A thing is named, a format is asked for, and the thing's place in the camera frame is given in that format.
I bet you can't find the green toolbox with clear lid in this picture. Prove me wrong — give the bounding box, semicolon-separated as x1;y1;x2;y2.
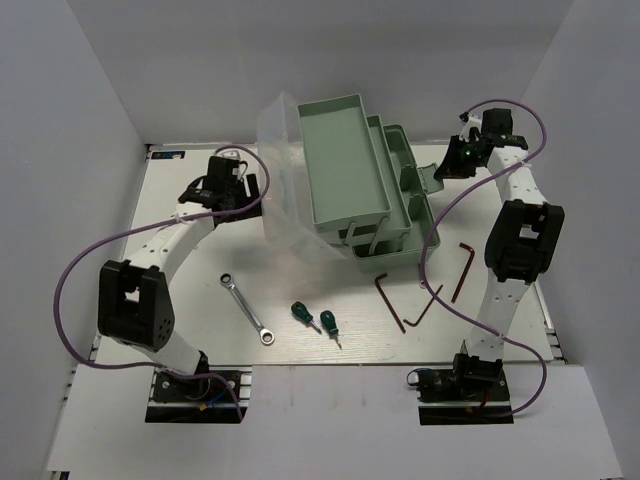
256;93;443;271

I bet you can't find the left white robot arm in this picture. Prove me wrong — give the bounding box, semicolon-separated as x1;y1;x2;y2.
98;155;261;399

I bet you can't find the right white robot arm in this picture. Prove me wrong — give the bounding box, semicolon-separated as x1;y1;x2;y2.
434;108;565;399

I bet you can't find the right dark hex key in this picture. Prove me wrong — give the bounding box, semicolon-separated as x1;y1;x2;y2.
451;242;476;304

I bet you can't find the dark hex key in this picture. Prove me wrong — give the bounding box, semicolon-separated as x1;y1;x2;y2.
374;273;406;335
451;242;476;304
402;284;444;328

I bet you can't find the left green stubby screwdriver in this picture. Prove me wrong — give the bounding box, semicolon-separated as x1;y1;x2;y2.
291;301;322;334

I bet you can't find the green stubby screwdriver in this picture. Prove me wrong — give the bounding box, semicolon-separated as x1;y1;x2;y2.
291;301;322;334
320;310;342;348

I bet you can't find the large silver ratchet wrench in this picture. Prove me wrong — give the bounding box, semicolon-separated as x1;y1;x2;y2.
220;273;275;346

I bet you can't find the right green stubby screwdriver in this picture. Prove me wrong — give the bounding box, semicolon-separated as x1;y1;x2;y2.
320;310;342;348

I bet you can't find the left dark hex key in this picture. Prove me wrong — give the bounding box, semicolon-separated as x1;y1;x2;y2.
374;273;406;335

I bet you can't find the middle dark hex key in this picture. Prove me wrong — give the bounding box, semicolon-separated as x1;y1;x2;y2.
402;284;444;328

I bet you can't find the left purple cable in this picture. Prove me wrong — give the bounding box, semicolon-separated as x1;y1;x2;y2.
52;144;271;421

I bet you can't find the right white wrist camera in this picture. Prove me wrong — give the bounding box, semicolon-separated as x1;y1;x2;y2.
459;111;482;142

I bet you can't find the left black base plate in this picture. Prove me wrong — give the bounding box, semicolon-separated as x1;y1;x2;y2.
144;367;252;425

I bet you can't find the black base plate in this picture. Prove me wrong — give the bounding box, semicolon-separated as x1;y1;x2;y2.
144;367;252;425
406;368;514;426

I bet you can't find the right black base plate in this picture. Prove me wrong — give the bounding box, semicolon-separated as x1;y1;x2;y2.
406;368;514;426

